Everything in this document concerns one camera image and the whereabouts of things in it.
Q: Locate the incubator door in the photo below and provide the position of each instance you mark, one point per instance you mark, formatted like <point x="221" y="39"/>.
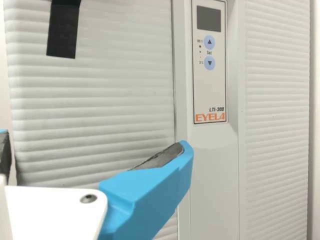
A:
<point x="100" y="100"/>

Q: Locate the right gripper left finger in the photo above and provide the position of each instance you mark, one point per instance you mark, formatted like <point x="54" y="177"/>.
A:
<point x="3" y="152"/>

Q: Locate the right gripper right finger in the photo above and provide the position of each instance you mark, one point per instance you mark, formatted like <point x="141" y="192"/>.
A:
<point x="150" y="190"/>

